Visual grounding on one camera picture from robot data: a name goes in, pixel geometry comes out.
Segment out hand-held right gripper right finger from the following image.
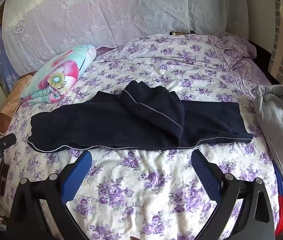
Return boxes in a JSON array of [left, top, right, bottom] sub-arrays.
[[191, 149, 276, 240]]

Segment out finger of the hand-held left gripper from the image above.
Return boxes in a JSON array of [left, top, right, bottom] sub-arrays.
[[0, 133, 17, 148]]

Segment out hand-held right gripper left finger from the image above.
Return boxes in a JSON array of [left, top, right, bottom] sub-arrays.
[[11, 150, 92, 240]]

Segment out navy blue pants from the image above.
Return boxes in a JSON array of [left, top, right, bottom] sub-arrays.
[[27, 81, 254, 153]]

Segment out peach orange cloth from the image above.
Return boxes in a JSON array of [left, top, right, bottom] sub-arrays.
[[0, 71, 37, 130]]

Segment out purple floral bedsheet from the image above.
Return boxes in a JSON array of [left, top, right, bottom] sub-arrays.
[[0, 34, 282, 240]]

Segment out blue printed poster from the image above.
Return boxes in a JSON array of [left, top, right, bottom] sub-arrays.
[[0, 25, 19, 93]]

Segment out red and blue garment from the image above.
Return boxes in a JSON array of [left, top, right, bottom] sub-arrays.
[[272, 160, 283, 235]]

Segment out turquoise pink floral folded blanket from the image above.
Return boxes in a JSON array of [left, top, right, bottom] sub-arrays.
[[20, 44, 99, 107]]

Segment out grey sweat garment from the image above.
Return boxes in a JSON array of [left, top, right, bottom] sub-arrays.
[[254, 84, 283, 215]]

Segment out purple floral pillow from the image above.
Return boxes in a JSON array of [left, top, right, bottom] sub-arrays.
[[208, 32, 257, 68]]

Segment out large white lace pillow cover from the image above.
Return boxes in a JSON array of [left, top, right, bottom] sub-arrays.
[[1, 0, 191, 77]]

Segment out white lace pillow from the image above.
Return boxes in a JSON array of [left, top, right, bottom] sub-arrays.
[[187, 0, 228, 34]]

